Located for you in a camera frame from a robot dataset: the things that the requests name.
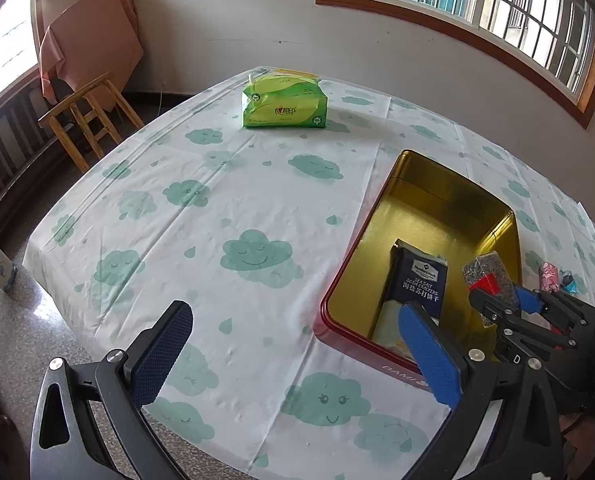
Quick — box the dark wooden railing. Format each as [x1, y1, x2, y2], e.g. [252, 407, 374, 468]
[0, 77, 83, 221]

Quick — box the wooden framed window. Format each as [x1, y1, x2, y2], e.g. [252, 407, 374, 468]
[315, 0, 595, 130]

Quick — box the dark blue cracker packet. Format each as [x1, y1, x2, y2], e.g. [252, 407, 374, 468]
[367, 238, 449, 361]

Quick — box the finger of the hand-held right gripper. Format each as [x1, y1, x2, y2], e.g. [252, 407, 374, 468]
[468, 290, 578, 362]
[513, 286, 595, 333]

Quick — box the bright side window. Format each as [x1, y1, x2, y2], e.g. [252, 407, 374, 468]
[0, 0, 40, 116]

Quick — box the grey seaweed snack packet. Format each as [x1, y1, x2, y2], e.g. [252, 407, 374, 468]
[461, 251, 523, 328]

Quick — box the pink candy packet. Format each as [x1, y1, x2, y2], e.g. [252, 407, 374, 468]
[538, 260, 561, 292]

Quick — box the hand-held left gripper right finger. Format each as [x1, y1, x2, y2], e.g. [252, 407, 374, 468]
[399, 301, 564, 480]

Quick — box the green tissue pack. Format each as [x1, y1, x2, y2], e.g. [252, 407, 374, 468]
[240, 71, 328, 130]

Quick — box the red tin box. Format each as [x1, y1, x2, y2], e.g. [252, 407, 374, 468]
[312, 149, 523, 393]

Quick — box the wooden stool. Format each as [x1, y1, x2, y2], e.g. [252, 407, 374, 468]
[38, 72, 145, 173]

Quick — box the cloud printed tablecloth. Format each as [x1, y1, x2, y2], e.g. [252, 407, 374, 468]
[22, 65, 595, 480]

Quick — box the peach cloth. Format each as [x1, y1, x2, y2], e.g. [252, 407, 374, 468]
[38, 0, 144, 111]

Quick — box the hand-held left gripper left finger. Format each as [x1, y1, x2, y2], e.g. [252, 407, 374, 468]
[30, 300, 198, 480]

